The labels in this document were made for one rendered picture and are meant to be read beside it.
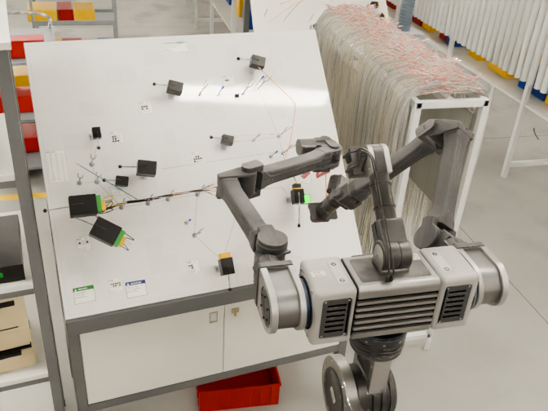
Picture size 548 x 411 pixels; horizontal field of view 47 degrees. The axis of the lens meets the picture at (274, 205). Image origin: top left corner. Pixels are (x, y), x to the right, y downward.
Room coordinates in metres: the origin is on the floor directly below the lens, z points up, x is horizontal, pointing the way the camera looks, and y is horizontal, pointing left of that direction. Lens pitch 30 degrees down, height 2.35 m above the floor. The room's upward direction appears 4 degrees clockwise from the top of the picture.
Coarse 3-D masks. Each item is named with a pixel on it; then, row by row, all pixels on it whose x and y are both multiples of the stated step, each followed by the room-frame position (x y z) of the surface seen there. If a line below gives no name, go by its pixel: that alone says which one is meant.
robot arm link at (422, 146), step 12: (432, 120) 1.76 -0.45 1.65; (420, 132) 1.75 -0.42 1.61; (408, 144) 1.79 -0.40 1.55; (420, 144) 1.75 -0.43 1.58; (432, 144) 1.77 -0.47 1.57; (396, 156) 1.79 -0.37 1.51; (408, 156) 1.76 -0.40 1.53; (420, 156) 1.76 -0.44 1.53; (396, 168) 1.77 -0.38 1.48; (360, 180) 1.82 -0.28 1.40; (348, 192) 1.80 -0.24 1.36; (360, 192) 1.79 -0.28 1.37; (348, 204) 1.81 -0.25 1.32; (360, 204) 1.81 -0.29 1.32
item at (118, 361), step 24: (192, 312) 1.85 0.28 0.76; (216, 312) 1.89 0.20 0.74; (96, 336) 1.71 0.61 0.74; (120, 336) 1.74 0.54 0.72; (144, 336) 1.78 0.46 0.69; (168, 336) 1.82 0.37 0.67; (192, 336) 1.85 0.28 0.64; (216, 336) 1.89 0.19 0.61; (96, 360) 1.71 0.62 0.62; (120, 360) 1.74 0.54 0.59; (144, 360) 1.78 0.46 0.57; (168, 360) 1.81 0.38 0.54; (192, 360) 1.85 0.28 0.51; (216, 360) 1.89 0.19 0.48; (96, 384) 1.70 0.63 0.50; (120, 384) 1.74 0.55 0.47; (144, 384) 1.77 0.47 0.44; (168, 384) 1.81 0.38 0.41
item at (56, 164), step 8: (48, 152) 2.00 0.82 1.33; (56, 152) 2.01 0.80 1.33; (64, 152) 2.02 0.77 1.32; (48, 160) 1.99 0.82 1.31; (56, 160) 2.00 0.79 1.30; (64, 160) 2.01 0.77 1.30; (48, 168) 1.97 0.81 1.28; (56, 168) 1.98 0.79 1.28; (64, 168) 1.99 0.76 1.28; (48, 176) 1.95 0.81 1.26; (56, 176) 1.96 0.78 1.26; (64, 176) 1.97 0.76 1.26
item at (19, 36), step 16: (48, 16) 4.97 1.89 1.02; (16, 32) 4.72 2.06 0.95; (32, 32) 4.75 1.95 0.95; (48, 32) 4.78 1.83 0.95; (16, 48) 4.08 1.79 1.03; (16, 64) 4.02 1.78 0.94; (16, 80) 4.47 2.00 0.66; (0, 96) 4.05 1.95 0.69; (0, 112) 4.03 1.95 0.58; (32, 112) 4.12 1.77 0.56; (32, 128) 4.41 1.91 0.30; (32, 144) 4.24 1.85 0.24; (32, 160) 4.13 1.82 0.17
